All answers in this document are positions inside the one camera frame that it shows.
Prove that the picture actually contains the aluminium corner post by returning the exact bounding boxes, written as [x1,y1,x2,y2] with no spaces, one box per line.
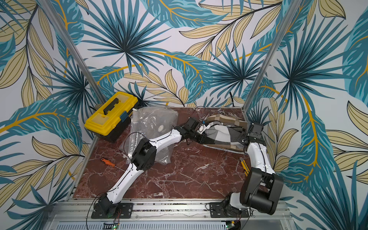
[38,0,106,104]
[242,1,301,114]

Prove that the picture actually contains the yellow utility knife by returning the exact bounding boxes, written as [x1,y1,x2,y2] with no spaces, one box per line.
[240,157,250,176]

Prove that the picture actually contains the left aluminium corner post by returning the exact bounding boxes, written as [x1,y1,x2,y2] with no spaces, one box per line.
[38,0,106,104]

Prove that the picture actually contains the orange handled pliers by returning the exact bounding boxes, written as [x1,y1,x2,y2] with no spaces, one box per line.
[101,158,125,172]

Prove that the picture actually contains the right aluminium corner post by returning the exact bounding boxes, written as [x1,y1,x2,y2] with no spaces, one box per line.
[242,1,301,114]

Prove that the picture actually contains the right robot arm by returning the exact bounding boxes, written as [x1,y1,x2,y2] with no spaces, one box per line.
[227,133,284,215]

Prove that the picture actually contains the clear plastic vacuum bag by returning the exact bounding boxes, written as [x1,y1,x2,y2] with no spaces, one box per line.
[119,107,179,164]

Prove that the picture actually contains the yellow black toolbox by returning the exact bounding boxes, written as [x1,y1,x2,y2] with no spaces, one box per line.
[84,92,139,142]

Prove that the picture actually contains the aluminium front rail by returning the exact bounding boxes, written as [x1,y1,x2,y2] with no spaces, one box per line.
[44,199,297,230]

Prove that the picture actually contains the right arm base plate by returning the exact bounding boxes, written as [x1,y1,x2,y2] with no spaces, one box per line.
[208,201,249,218]

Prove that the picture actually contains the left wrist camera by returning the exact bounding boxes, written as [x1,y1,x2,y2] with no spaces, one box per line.
[198,121,208,134]

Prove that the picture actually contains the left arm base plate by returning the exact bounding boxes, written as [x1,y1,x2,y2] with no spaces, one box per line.
[91,203,133,219]

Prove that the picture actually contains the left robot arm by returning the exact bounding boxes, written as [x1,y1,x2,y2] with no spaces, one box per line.
[92,117,201,219]

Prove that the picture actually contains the olive tan plaid blanket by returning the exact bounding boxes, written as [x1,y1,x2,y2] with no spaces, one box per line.
[202,114,248,153]

